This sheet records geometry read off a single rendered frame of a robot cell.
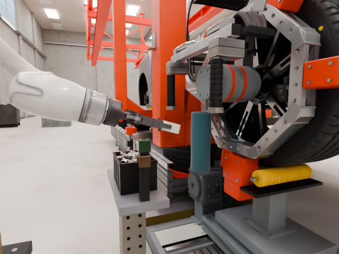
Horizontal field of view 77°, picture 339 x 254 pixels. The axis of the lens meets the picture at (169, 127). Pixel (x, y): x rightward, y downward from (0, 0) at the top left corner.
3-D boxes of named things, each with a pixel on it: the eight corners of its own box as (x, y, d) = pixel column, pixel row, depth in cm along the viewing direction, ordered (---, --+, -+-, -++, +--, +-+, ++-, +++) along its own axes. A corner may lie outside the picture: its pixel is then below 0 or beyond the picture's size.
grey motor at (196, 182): (261, 218, 128) (264, 162, 124) (200, 234, 113) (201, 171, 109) (240, 205, 145) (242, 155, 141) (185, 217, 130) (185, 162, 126)
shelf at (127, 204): (169, 207, 72) (169, 199, 72) (119, 217, 66) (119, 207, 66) (140, 171, 112) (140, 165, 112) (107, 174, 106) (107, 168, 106)
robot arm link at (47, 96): (89, 82, 50) (84, 87, 62) (10, 59, 43) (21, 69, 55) (78, 126, 50) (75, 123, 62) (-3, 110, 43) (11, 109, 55)
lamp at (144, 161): (151, 167, 68) (151, 155, 68) (139, 168, 67) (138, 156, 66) (148, 164, 72) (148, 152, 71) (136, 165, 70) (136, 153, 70)
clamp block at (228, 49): (244, 58, 58) (245, 38, 58) (217, 55, 55) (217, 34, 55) (233, 61, 63) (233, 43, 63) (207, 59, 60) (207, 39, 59)
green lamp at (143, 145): (151, 151, 68) (151, 139, 67) (138, 153, 66) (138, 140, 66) (148, 149, 71) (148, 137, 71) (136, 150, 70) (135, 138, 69)
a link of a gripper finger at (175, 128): (160, 119, 65) (161, 120, 64) (179, 124, 68) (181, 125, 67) (158, 129, 65) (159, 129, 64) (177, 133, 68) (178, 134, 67)
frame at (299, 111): (312, 171, 62) (327, -29, 56) (295, 173, 59) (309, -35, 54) (210, 140, 112) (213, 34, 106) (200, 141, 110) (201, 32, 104)
